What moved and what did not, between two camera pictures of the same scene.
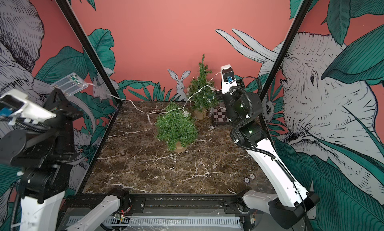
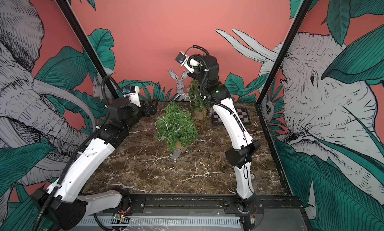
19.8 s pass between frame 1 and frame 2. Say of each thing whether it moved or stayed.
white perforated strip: stayed
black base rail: stayed
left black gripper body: moved
